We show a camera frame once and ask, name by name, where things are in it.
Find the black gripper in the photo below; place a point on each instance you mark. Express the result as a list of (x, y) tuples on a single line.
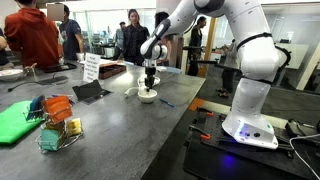
[(150, 72)]

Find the white ceramic bowl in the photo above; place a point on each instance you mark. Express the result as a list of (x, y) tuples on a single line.
[(147, 96)]

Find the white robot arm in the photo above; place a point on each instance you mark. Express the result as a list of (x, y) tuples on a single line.
[(259, 62)]

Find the blue pen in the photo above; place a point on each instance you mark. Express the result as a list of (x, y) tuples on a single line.
[(166, 102)]

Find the brown wooden tray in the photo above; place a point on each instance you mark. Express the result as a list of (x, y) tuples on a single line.
[(108, 71)]

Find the person in black jacket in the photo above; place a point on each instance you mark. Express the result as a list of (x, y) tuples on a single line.
[(134, 36)]

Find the person in grey shirt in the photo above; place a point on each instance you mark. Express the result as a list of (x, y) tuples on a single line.
[(118, 40)]

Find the white paper sign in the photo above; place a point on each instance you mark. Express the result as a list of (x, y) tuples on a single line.
[(91, 67)]

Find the orange black clamp rear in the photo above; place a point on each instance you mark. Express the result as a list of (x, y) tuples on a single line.
[(206, 111)]

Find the orange black clamp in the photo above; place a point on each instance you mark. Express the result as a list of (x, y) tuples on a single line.
[(206, 111), (203, 134)]

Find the person in pink shirt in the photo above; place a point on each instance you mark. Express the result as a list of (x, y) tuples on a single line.
[(166, 40)]

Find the orange black clamp front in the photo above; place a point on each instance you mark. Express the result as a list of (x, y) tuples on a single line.
[(203, 134)]

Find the person in grey cardigan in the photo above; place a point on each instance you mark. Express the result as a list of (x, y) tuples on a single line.
[(231, 64)]

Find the black phone on table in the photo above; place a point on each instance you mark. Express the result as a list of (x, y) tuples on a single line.
[(60, 67)]

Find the yellow sponge block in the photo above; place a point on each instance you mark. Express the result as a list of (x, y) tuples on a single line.
[(74, 127)]

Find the person in navy shirt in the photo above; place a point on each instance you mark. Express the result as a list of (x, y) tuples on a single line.
[(72, 38)]

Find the orange sponge block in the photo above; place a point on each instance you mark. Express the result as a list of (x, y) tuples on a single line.
[(58, 108)]

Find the teal sponge block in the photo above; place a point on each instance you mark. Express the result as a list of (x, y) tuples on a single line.
[(50, 139)]

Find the blue sponge block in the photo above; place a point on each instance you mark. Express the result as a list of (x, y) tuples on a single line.
[(36, 107)]

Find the person in red hoodie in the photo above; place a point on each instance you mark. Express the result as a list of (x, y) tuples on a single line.
[(31, 36)]

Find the white plate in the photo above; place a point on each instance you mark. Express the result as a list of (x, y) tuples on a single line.
[(10, 74)]

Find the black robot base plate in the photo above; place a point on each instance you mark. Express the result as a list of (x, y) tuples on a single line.
[(222, 157)]

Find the wire rack holder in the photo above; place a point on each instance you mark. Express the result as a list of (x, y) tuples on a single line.
[(61, 126)]

